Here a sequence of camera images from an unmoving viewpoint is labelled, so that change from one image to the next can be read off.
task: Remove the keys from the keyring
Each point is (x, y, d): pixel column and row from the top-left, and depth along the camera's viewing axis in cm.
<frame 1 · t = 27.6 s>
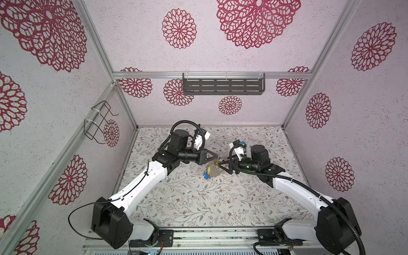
left hand: (215, 158, 70), fingers closed
right hand: (221, 160, 77), fingers open
blue key tag: (206, 176, 79), point 16 cm above the table
yellow key tag middle: (209, 170, 74), point 23 cm above the table

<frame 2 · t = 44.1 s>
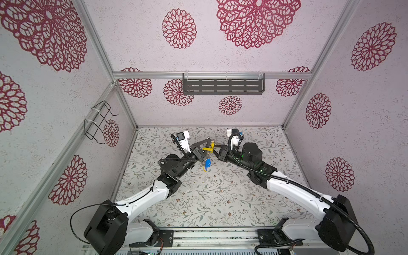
left hand: (211, 142, 68), fingers closed
right hand: (209, 144, 68), fingers closed
blue key tag: (207, 163, 73), point 26 cm above the table
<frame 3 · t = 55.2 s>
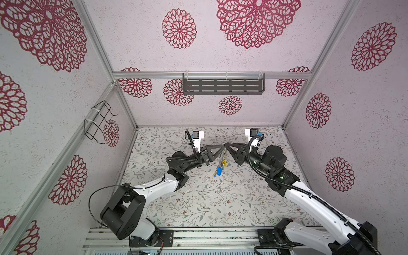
left hand: (224, 149, 67), fingers closed
right hand: (226, 143, 64), fingers closed
blue key tag: (219, 171, 73), point 23 cm above the table
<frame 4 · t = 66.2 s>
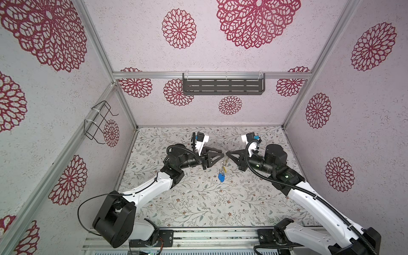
left hand: (221, 155, 70), fingers open
right hand: (228, 151, 67), fingers closed
blue key tag: (221, 177, 76), point 19 cm above the table
